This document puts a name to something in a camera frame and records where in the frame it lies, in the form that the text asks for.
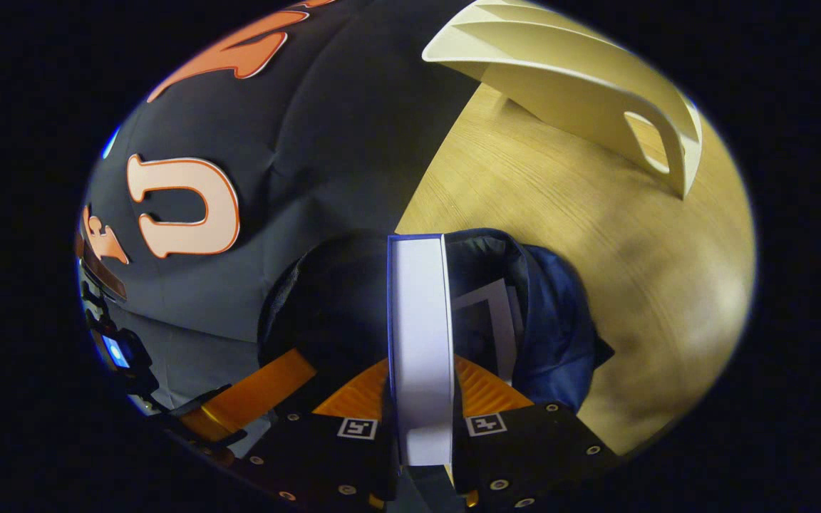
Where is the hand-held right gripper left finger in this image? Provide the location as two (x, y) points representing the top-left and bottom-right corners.
(239, 358), (401, 510)

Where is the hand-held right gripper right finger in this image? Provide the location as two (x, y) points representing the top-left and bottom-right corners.
(453, 355), (621, 510)

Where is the blue schoolbag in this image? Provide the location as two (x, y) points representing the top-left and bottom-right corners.
(257, 228), (614, 428)

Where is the white book with striped spine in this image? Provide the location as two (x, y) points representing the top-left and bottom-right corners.
(452, 278), (527, 387)

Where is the dark blue cover book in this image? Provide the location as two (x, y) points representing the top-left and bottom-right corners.
(387, 234), (456, 467)

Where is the white plastic bookshelf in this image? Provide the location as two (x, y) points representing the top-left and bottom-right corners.
(421, 0), (703, 200)

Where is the black backdrop cloth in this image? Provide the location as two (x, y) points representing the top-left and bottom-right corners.
(76, 0), (482, 418)

